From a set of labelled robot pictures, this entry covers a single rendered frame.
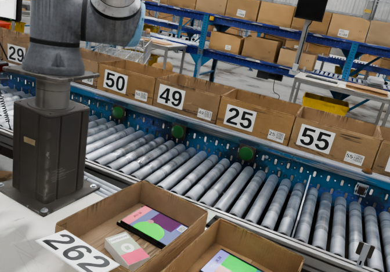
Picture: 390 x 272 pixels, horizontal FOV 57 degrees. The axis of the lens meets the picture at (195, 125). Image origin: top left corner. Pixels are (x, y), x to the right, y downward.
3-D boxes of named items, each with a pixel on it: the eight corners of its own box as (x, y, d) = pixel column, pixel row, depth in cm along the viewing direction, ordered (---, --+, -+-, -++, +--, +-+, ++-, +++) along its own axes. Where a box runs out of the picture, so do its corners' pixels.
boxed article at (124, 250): (127, 275, 97) (128, 265, 96) (103, 247, 106) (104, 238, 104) (148, 267, 101) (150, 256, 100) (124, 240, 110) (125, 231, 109)
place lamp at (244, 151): (237, 158, 184) (240, 145, 181) (238, 157, 185) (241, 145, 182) (250, 162, 181) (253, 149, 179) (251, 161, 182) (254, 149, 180)
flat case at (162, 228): (167, 250, 107) (168, 246, 107) (119, 224, 115) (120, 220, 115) (190, 231, 119) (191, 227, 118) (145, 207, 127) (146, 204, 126)
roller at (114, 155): (89, 170, 160) (89, 160, 158) (148, 139, 206) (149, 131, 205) (98, 173, 158) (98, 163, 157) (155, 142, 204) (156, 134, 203)
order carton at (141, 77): (96, 90, 219) (98, 62, 213) (123, 83, 245) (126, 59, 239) (151, 107, 206) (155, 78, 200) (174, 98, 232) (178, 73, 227)
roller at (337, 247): (327, 264, 126) (331, 252, 124) (333, 202, 172) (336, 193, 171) (342, 269, 124) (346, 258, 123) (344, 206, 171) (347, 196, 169)
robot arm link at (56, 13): (34, 34, 120) (36, -22, 115) (87, 42, 124) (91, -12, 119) (24, 37, 105) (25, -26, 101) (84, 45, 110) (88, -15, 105)
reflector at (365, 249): (349, 268, 122) (359, 241, 119) (349, 266, 123) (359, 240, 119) (364, 274, 120) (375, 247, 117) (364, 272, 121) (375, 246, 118)
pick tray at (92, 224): (51, 253, 101) (53, 223, 97) (138, 202, 133) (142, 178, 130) (128, 307, 88) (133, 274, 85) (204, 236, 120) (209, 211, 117)
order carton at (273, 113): (215, 126, 193) (220, 95, 188) (231, 115, 219) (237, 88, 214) (286, 148, 180) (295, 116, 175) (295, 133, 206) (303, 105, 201)
